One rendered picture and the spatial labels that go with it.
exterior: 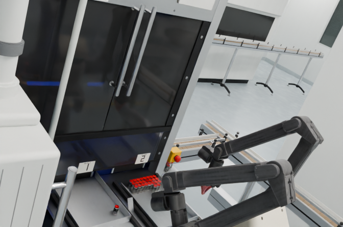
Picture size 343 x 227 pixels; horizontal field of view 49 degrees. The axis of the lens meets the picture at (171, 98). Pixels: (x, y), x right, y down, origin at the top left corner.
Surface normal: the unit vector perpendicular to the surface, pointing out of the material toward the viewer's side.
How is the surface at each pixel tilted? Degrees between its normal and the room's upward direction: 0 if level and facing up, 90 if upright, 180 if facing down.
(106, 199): 0
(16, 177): 90
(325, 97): 90
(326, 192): 90
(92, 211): 0
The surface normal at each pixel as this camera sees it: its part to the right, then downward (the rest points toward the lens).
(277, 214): 0.66, -0.24
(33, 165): 0.58, 0.48
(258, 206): -0.58, -0.02
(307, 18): -0.73, 0.01
